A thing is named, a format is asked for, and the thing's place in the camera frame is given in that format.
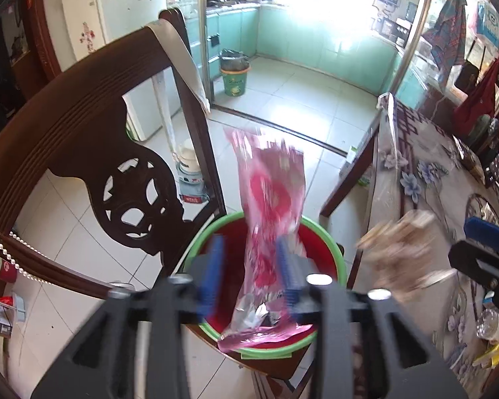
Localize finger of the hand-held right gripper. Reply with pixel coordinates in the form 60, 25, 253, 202
463, 216, 499, 254
448, 239, 499, 345

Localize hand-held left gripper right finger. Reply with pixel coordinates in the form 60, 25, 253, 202
274, 239, 468, 399

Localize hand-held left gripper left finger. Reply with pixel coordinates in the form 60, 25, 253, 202
31, 235, 227, 399

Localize red bucket with green rim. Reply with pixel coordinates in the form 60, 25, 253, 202
183, 212, 347, 359

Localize brown paper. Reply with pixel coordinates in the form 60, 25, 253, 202
358, 210, 456, 302

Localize pink plastic wrapper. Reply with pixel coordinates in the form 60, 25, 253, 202
217, 127, 317, 352

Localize clear plastic cup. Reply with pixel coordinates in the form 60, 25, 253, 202
476, 308, 499, 341

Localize brown open box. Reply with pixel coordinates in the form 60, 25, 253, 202
455, 137, 485, 175

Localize floral tablecloth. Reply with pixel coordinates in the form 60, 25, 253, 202
360, 93, 499, 399

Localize wooden table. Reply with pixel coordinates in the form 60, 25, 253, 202
319, 112, 383, 219

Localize white pot with red label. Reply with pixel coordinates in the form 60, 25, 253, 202
175, 139, 211, 204

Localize red hanging garment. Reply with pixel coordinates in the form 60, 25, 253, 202
453, 46, 499, 136

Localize small green white box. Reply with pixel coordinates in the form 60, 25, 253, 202
340, 145, 360, 175

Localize green bin with black bag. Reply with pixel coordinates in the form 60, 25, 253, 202
219, 49, 251, 97

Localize plaid hanging cloth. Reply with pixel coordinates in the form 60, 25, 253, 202
422, 0, 468, 77

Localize red cup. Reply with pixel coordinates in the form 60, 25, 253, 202
0, 253, 18, 283

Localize blue white bag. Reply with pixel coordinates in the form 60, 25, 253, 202
476, 2, 499, 46

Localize dark carved wooden chair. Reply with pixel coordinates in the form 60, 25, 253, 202
0, 8, 317, 399

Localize grey cloth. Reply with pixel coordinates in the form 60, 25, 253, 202
145, 20, 212, 115

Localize teal kitchen cabinets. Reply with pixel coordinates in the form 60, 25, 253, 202
185, 2, 404, 92

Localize white refrigerator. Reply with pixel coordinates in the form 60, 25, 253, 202
60, 0, 184, 142

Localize pearl bead string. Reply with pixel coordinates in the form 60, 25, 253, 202
0, 218, 53, 285

